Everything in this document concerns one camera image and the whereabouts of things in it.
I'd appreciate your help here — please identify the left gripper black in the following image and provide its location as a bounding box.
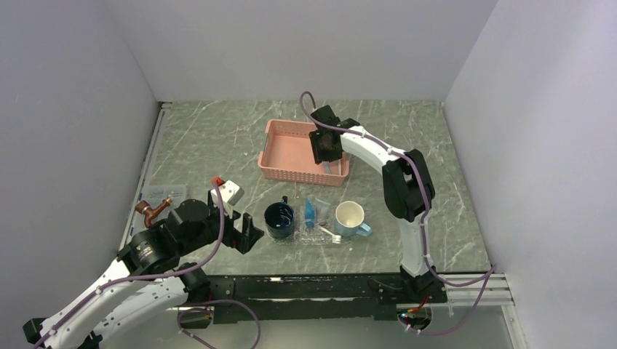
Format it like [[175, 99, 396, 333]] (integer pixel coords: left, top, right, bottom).
[[180, 190, 264, 255]]

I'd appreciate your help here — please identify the dark blue mug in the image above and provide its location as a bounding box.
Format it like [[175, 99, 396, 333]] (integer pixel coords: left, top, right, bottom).
[[264, 196, 295, 240]]

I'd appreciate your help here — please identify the pink perforated plastic basket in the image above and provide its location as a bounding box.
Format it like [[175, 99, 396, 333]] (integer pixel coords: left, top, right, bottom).
[[258, 119, 350, 187]]

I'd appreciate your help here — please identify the clear textured oval tray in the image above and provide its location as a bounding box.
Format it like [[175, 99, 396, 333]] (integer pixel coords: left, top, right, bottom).
[[266, 214, 355, 246]]

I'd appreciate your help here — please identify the blue toothpaste tube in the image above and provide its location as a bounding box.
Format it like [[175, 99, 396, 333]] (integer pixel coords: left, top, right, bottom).
[[304, 198, 316, 229]]

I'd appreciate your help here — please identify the clear acrylic toothbrush holder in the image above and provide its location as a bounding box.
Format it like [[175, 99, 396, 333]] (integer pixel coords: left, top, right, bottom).
[[293, 219, 335, 245]]

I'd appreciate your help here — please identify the light blue white mug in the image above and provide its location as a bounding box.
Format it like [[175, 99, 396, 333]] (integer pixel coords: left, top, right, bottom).
[[335, 201, 373, 237]]

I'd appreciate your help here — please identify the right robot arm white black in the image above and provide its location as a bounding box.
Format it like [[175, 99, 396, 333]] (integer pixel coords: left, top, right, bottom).
[[307, 105, 447, 303]]

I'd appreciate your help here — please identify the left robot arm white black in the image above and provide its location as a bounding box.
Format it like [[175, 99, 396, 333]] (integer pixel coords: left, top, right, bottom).
[[23, 196, 264, 348]]

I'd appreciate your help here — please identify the copper brass fitting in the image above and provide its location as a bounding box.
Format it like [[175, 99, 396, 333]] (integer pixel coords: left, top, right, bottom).
[[135, 197, 172, 228]]

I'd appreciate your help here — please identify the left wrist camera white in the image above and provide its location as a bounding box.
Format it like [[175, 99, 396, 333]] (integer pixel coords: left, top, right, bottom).
[[210, 177, 244, 214]]

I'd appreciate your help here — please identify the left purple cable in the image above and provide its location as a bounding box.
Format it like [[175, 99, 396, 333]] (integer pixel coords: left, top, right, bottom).
[[31, 183, 226, 349]]

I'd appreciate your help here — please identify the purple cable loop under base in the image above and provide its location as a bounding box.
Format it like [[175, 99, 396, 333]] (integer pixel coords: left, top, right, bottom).
[[176, 299, 262, 349]]

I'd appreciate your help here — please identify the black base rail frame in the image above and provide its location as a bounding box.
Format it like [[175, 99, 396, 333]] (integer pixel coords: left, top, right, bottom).
[[181, 271, 447, 321]]

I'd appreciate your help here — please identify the purple cable under right base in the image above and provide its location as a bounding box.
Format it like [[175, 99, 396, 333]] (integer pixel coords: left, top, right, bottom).
[[398, 284, 483, 337]]

